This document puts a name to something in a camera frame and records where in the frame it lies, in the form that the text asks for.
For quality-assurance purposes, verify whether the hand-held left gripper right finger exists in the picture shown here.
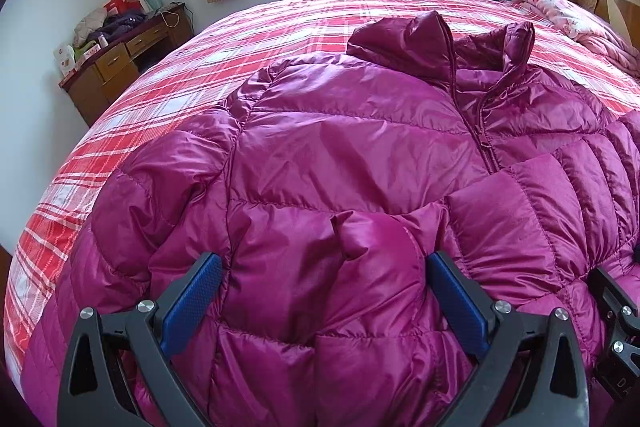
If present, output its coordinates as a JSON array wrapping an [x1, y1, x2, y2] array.
[[426, 251, 593, 427]]

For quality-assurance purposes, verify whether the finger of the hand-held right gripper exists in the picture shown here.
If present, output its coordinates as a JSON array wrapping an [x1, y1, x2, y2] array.
[[587, 266, 640, 358]]

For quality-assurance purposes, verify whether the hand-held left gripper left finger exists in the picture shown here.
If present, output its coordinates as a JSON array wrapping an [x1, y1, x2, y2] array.
[[57, 252, 223, 427]]

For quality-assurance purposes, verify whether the magenta puffer jacket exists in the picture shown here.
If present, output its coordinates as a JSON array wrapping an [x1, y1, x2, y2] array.
[[20, 11, 640, 427]]

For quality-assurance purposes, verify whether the red plaid bed sheet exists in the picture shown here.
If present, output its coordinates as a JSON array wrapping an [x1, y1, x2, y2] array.
[[2, 0, 640, 378]]

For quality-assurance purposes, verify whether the wooden desk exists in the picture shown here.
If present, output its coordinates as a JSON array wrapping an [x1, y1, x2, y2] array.
[[59, 4, 195, 128]]

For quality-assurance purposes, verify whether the pink floral quilt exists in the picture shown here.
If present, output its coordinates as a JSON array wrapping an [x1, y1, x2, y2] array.
[[511, 0, 640, 78]]

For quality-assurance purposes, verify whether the dark purple cloth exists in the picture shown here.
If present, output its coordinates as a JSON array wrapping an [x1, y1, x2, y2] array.
[[89, 11, 148, 42]]

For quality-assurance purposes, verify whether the wooden headboard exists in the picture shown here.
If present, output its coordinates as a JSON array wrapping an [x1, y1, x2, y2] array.
[[595, 0, 640, 52]]

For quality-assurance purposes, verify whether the beige cloth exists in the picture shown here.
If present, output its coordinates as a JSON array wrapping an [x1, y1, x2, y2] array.
[[74, 7, 108, 48]]

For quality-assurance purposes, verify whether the white cable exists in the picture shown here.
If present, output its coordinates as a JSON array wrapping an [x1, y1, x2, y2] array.
[[160, 4, 183, 28]]

